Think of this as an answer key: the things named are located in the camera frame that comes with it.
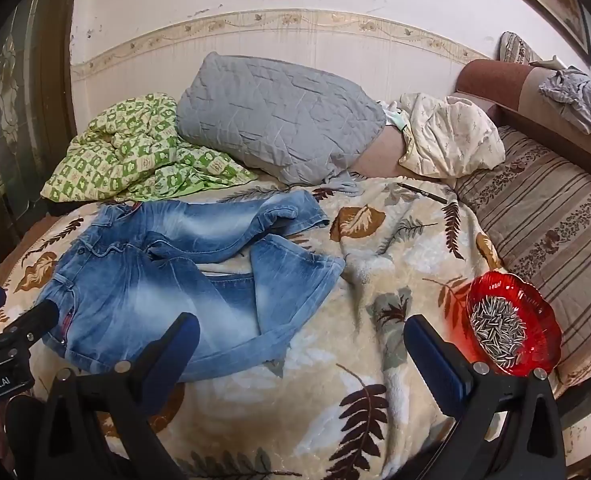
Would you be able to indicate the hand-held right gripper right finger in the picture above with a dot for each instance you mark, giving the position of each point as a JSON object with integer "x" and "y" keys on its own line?
{"x": 425, "y": 345}

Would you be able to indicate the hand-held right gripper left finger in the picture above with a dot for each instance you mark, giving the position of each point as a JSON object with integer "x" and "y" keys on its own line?
{"x": 178, "y": 345}

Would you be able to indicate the brown pillow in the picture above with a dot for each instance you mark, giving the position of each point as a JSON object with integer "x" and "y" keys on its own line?
{"x": 380, "y": 155}

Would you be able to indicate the cream patterned quilt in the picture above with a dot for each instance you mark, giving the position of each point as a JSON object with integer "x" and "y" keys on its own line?
{"x": 450, "y": 135}

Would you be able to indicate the green checkered quilt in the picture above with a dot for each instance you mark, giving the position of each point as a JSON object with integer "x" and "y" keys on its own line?
{"x": 125, "y": 150}

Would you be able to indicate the black pen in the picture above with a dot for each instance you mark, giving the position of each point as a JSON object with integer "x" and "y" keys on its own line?
{"x": 420, "y": 191}

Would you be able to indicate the brown striped floral cushion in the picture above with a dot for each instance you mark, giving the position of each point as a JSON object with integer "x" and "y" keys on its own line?
{"x": 550, "y": 220}

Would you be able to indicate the red glass bowl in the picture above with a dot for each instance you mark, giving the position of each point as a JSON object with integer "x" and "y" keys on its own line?
{"x": 545, "y": 330}

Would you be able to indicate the blue denim pants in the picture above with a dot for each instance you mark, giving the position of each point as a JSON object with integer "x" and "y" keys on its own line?
{"x": 125, "y": 300}

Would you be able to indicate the light grey cloth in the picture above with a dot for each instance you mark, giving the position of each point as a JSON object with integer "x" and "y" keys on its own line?
{"x": 343, "y": 185}

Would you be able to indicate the cream leaf print blanket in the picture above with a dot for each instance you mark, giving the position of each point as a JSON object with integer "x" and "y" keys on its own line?
{"x": 375, "y": 260}

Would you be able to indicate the small striped pillow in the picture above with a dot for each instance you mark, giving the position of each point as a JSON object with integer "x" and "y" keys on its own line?
{"x": 515, "y": 47}

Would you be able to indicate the white teal cloth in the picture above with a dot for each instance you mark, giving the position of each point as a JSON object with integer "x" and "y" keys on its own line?
{"x": 395, "y": 115}

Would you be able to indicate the crumpled grey cloth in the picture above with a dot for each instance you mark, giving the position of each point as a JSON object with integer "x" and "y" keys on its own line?
{"x": 575, "y": 95}

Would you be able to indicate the grey quilted pillow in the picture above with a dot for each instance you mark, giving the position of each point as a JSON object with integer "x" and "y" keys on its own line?
{"x": 275, "y": 110}

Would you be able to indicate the pile of sunflower seeds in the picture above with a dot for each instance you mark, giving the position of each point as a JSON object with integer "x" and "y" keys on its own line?
{"x": 498, "y": 330}

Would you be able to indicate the brown upholstered headboard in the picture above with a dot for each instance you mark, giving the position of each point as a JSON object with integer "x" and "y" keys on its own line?
{"x": 500, "y": 85}

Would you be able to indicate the wooden door with glass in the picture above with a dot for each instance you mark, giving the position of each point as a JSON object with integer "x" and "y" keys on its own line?
{"x": 20, "y": 110}

